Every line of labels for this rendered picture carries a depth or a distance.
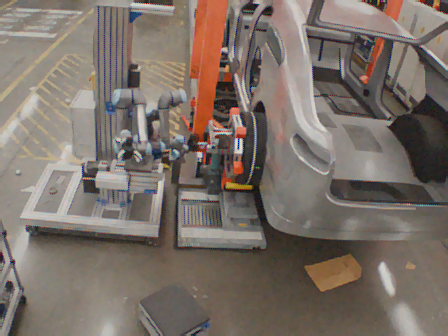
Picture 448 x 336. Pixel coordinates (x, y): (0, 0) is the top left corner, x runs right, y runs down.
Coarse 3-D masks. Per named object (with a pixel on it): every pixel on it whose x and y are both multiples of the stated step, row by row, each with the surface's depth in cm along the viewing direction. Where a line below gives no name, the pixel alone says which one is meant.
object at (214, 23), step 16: (208, 0) 319; (224, 0) 307; (208, 16) 314; (224, 16) 315; (208, 32) 322; (208, 48) 331; (208, 64) 339; (208, 80) 349; (208, 96) 358; (208, 112) 368
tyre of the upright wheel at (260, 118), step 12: (252, 120) 325; (264, 120) 327; (252, 132) 318; (264, 132) 320; (252, 144) 316; (264, 144) 318; (252, 156) 318; (264, 156) 318; (240, 180) 333; (252, 180) 333
